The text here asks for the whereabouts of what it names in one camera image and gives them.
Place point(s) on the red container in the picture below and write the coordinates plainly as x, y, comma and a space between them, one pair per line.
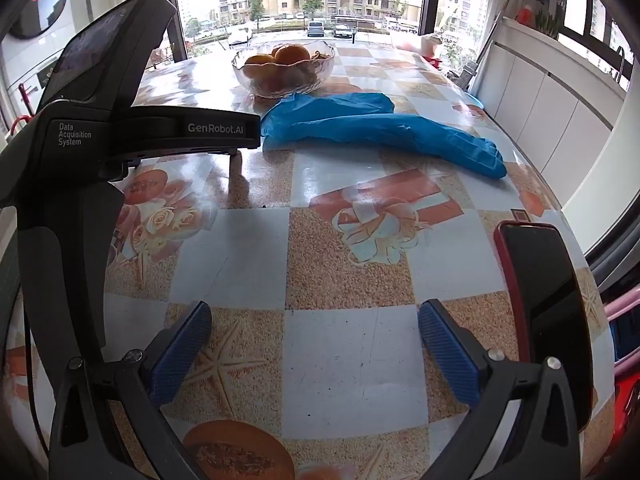
525, 14

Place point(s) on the white cabinet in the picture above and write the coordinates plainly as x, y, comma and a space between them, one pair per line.
550, 95

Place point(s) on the white dryer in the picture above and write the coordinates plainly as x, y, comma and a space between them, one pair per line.
35, 5

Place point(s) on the clear glass bowl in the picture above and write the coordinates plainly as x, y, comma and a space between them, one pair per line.
280, 87

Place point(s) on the pink plastic object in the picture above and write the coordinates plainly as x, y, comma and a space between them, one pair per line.
622, 310

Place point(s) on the pink plastic bag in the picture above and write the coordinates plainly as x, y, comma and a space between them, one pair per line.
415, 42

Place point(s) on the white parked car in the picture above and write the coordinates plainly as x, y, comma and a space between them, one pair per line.
239, 35

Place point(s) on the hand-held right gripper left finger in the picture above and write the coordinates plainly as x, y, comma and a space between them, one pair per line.
180, 355

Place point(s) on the green potted plant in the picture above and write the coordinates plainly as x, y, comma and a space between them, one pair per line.
547, 22

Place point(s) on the dark parked car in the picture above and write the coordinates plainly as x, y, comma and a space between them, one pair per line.
316, 28
342, 31

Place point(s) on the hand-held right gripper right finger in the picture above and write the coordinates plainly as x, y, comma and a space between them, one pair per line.
447, 355

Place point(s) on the phone in red case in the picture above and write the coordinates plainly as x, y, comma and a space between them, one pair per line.
545, 285

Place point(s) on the red plastic object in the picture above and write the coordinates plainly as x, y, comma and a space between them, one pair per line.
627, 405

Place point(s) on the orange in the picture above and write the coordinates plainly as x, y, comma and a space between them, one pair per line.
292, 55
257, 59

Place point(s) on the blue rubber glove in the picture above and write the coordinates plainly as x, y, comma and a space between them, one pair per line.
450, 142
350, 102

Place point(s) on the white washing machine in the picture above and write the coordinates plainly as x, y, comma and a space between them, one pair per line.
20, 85

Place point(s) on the metal faucet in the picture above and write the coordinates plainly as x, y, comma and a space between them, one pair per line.
620, 62

